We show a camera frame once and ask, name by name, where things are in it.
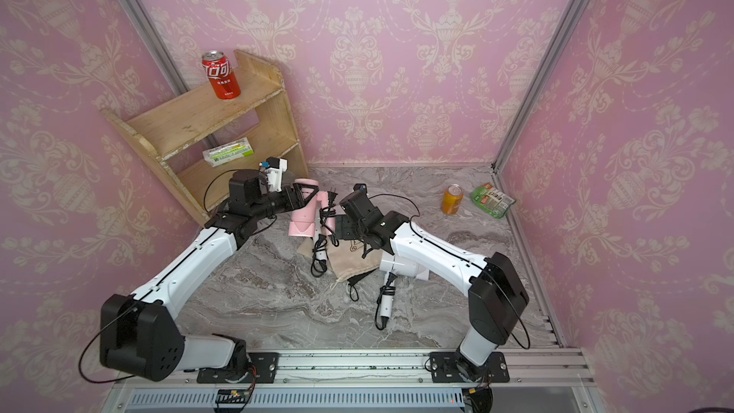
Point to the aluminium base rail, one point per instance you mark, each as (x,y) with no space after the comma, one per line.
(377,380)

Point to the white hair dryer left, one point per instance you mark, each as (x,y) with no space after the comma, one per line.
(325,232)

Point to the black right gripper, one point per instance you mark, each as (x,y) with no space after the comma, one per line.
(343,228)

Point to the aluminium corner post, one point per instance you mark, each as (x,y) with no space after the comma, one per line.
(142,21)
(562,35)

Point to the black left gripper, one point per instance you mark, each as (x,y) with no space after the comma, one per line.
(299,198)

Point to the wooden two-tier shelf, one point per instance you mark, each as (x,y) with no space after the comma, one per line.
(171,128)

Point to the red cola can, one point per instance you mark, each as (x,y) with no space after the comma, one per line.
(220,75)

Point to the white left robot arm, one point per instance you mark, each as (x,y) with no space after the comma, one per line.
(139,335)

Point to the beige hair dryer bag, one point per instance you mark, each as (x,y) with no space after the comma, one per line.
(346,259)

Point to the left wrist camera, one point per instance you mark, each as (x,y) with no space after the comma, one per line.
(274,169)

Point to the left aluminium corner post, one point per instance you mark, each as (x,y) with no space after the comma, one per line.
(142,21)

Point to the white hair dryer right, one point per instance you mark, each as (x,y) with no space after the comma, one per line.
(395,269)

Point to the black drawstring bag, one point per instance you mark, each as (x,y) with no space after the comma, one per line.
(352,282)

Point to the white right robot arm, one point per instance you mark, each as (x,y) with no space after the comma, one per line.
(495,293)

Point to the orange soda can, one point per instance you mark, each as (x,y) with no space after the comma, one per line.
(452,199)

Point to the green snack packet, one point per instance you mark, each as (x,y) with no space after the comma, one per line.
(491,200)

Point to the green white box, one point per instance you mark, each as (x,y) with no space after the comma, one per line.
(227,153)

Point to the right aluminium corner post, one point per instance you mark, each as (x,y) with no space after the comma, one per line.
(562,35)

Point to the pink hair dryer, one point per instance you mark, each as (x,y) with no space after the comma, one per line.
(305,222)

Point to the white hair dryer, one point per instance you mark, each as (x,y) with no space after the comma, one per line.
(395,269)
(325,232)

